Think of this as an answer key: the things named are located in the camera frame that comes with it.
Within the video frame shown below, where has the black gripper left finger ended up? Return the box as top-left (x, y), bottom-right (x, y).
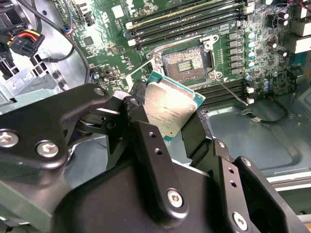
top-left (0, 81), bottom-right (191, 223)

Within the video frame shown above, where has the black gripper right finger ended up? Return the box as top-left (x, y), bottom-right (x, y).
top-left (181, 110), bottom-right (311, 233)

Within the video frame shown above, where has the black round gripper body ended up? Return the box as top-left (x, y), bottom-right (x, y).
top-left (52, 159), bottom-right (234, 233)

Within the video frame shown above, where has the silver CPU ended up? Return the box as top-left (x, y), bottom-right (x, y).
top-left (143, 70), bottom-right (207, 144)

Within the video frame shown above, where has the metal socket cover frame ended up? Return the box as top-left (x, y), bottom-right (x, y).
top-left (113, 54), bottom-right (166, 100)

